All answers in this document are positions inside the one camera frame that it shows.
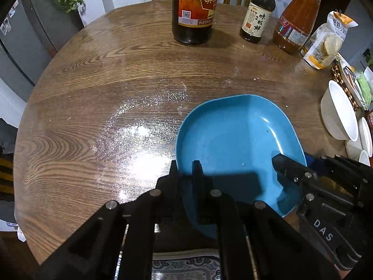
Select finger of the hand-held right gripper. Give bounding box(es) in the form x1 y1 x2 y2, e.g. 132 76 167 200
305 154 373 193
272 153 362 211

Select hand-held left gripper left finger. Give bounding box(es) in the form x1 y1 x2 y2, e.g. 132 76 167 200
33 160 187 280

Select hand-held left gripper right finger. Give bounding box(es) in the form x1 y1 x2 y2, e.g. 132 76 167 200
191 160 341 280

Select blue plate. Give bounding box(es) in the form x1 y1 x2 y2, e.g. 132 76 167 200
175 94 308 240

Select white bowl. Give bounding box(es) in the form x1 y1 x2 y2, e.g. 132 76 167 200
358 150 371 167
321 80 359 142
345 117 373 159

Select patterned rug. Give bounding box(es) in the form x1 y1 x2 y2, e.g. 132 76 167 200
152 249 222 280

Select metal tin tray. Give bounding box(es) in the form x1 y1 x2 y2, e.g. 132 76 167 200
342 66 365 105

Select wooden bead trivet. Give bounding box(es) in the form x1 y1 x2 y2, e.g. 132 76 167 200
331 54 360 111

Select green packet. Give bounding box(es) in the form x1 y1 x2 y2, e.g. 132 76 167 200
357 66 373 108

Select flour bag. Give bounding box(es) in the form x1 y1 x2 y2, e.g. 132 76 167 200
300 10 358 70

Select tomato sauce glass bottle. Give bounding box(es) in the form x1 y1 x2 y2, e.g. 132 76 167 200
273 0 325 54

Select large vinegar bottle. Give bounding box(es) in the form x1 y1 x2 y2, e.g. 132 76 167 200
171 0 221 46

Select small soy sauce bottle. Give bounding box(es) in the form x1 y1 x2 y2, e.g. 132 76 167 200
239 0 277 44

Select dark cloth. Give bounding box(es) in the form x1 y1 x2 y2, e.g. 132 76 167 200
0 118 21 154

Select grey refrigerator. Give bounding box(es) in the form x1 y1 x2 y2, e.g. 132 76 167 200
0 0 83 86

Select fridge photo magnets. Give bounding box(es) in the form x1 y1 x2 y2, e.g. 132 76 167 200
0 0 20 34

